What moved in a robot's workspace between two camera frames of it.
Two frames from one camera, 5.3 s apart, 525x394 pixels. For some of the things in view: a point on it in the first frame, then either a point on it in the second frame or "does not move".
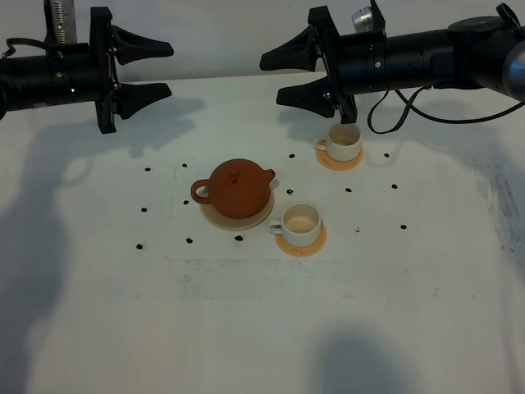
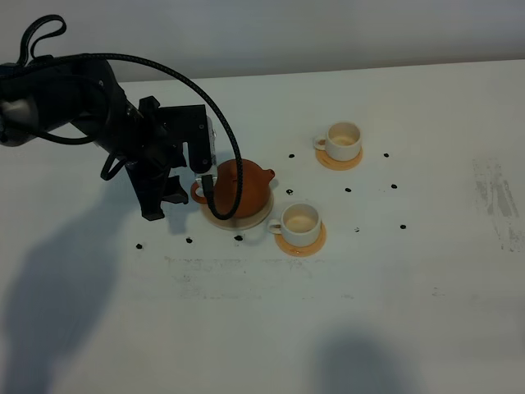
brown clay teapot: x=239 y=188 does not move
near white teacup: x=300 y=225 does not move
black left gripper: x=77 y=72 to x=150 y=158
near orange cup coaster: x=301 y=251 does not move
